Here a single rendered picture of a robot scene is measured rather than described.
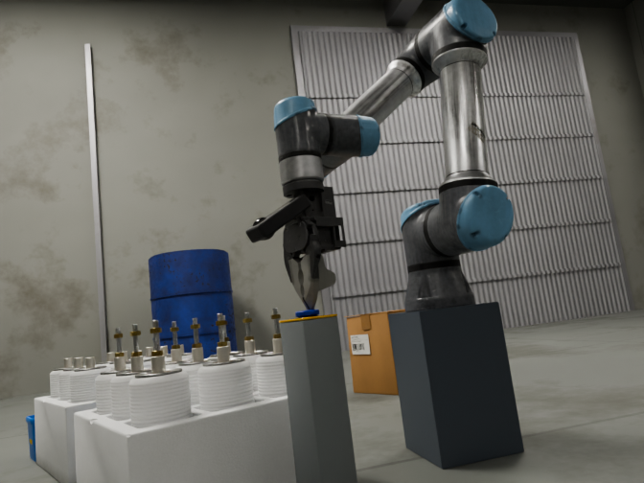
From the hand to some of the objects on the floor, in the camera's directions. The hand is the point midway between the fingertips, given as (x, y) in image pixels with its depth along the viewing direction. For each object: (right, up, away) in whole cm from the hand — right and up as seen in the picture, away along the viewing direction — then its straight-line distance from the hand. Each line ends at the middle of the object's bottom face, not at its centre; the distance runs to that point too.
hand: (306, 302), depth 82 cm
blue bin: (-71, -54, +73) cm, 115 cm away
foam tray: (-51, -49, +56) cm, 90 cm away
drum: (-84, -85, +268) cm, 294 cm away
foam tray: (-19, -39, +13) cm, 45 cm away
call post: (+4, -33, -5) cm, 34 cm away
